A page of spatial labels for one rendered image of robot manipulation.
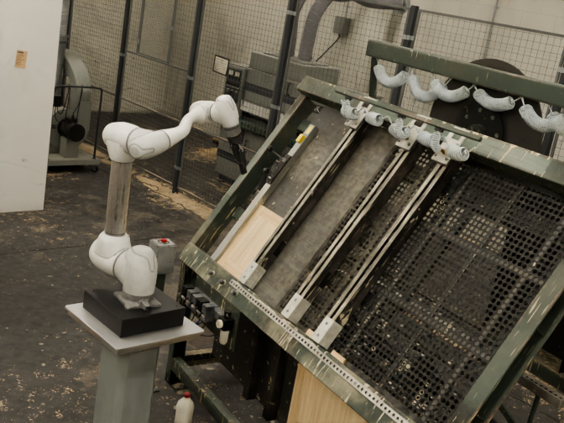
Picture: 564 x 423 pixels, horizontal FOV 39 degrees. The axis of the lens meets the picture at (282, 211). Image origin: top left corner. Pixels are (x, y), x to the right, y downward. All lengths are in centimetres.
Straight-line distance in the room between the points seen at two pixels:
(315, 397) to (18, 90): 445
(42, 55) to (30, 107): 47
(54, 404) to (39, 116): 356
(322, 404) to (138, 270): 111
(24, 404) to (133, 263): 125
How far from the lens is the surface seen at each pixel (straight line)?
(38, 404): 467
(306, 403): 408
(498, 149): 357
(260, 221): 436
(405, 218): 365
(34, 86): 750
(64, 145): 924
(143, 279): 380
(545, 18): 893
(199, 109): 409
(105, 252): 390
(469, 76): 432
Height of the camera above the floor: 242
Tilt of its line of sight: 16 degrees down
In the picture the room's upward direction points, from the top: 10 degrees clockwise
